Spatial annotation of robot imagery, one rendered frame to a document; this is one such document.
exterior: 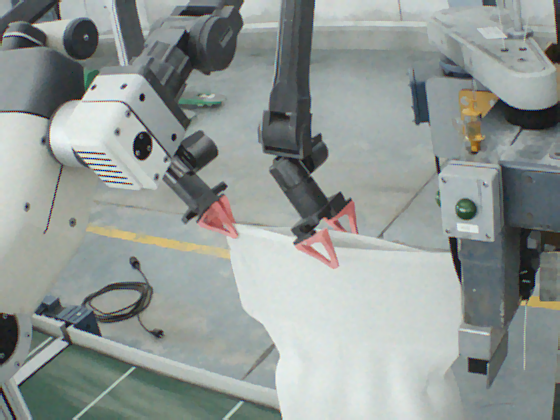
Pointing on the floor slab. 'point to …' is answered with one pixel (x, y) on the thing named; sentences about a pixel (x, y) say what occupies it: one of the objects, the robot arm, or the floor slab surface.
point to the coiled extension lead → (127, 306)
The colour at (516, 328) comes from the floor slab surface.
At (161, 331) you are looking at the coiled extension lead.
